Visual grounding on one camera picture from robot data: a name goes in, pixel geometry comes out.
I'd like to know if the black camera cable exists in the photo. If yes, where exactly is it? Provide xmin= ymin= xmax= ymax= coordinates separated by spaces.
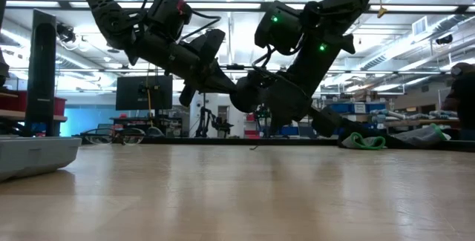
xmin=252 ymin=45 xmax=278 ymax=72
xmin=180 ymin=9 xmax=223 ymax=44

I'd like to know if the grey plastic tool case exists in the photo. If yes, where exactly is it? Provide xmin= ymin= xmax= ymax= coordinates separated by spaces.
xmin=0 ymin=135 xmax=82 ymax=182

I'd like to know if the black right camera cable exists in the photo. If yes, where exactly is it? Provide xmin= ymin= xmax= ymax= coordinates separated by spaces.
xmin=252 ymin=45 xmax=278 ymax=72

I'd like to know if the black monitor screen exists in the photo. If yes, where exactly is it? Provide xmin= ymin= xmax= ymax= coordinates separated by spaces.
xmin=115 ymin=74 xmax=174 ymax=111

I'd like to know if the black round cord spool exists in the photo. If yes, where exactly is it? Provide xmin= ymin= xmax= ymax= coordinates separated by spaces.
xmin=229 ymin=76 xmax=265 ymax=114

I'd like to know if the person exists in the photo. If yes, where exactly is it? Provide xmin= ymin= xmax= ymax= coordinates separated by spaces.
xmin=441 ymin=62 xmax=475 ymax=141

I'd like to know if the black ceiling speaker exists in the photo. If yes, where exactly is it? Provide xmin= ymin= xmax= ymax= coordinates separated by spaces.
xmin=434 ymin=33 xmax=454 ymax=46

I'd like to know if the short looped black cable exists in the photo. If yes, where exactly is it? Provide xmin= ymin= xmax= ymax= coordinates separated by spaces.
xmin=79 ymin=127 xmax=164 ymax=146

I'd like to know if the pile of folded cloths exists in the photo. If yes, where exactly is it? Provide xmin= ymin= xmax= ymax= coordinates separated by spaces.
xmin=370 ymin=108 xmax=459 ymax=122

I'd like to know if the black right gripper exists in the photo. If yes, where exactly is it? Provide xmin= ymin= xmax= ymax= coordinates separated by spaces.
xmin=255 ymin=43 xmax=341 ymax=123

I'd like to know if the white ceiling vent grille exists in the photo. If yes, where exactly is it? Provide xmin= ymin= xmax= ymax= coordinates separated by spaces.
xmin=411 ymin=16 xmax=428 ymax=37

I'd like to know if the black camera with white cable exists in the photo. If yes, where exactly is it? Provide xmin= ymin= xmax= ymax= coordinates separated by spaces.
xmin=55 ymin=24 xmax=92 ymax=53

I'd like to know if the black left camera cable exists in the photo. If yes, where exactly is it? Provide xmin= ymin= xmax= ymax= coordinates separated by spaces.
xmin=180 ymin=9 xmax=223 ymax=44

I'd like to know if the red drawer box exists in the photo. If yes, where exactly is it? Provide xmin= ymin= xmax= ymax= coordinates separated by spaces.
xmin=243 ymin=113 xmax=261 ymax=140

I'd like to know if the white LED light bar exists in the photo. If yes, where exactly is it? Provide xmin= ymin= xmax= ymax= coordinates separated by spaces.
xmin=5 ymin=0 xmax=153 ymax=10
xmin=370 ymin=4 xmax=459 ymax=13
xmin=187 ymin=2 xmax=262 ymax=10

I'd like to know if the red storage bin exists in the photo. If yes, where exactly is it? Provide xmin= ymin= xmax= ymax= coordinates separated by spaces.
xmin=53 ymin=96 xmax=68 ymax=117
xmin=0 ymin=90 xmax=29 ymax=113

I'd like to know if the wooden shelf board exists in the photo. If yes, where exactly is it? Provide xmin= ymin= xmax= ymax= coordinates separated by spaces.
xmin=0 ymin=109 xmax=68 ymax=123

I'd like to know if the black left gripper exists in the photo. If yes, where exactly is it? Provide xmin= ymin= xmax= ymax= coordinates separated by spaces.
xmin=128 ymin=33 xmax=238 ymax=108

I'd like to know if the wooden workbench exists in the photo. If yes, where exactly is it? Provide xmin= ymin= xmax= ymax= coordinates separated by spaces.
xmin=385 ymin=119 xmax=461 ymax=129

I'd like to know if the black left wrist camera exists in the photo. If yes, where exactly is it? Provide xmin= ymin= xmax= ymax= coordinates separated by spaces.
xmin=189 ymin=28 xmax=226 ymax=66

